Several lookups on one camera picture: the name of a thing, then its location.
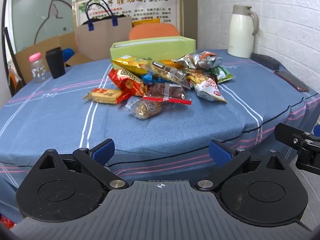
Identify black tumbler cup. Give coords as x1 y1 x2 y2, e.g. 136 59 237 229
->
45 47 66 79

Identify green cardboard box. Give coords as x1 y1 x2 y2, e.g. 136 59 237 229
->
110 36 196 61

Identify smartphone with red case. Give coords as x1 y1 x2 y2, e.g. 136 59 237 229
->
274 70 310 92

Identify clear nut cake packet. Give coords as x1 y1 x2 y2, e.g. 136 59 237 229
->
125 99 164 120

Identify yellow plastic bag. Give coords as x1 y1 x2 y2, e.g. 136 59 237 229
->
132 18 161 27

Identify clear candy bar packet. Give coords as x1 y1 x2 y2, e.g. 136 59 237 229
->
142 61 190 89

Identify blue striped tablecloth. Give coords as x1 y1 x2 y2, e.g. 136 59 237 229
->
1 50 319 223

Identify orange chair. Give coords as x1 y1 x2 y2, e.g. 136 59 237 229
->
129 23 180 40

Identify brown cardboard box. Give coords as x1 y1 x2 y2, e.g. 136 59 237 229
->
15 32 93 83

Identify Chinese text poster board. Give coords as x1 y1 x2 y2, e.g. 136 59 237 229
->
72 0 183 33

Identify cream thermos jug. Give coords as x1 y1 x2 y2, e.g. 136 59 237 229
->
227 5 259 59

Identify kraft paper bag blue handles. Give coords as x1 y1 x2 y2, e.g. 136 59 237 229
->
74 0 132 61

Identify green pea snack packet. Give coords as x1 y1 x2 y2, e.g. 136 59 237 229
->
210 66 235 83

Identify black remote case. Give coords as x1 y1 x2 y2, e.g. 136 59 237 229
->
250 53 280 71

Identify yellow chips packet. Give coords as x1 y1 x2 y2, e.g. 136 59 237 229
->
111 55 150 76

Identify blue cushion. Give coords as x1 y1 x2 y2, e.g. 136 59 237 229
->
62 48 75 62

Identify red zip dates bag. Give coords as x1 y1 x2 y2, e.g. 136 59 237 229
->
143 83 191 105

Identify white red snack packet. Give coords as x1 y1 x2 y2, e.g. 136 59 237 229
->
187 72 227 103

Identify yellow biscuit packet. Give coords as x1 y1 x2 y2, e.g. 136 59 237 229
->
83 88 126 105

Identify silver orange snack packet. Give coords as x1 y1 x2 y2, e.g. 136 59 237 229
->
172 51 222 70

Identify blue snack packet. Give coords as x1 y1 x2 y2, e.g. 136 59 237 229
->
141 72 171 85

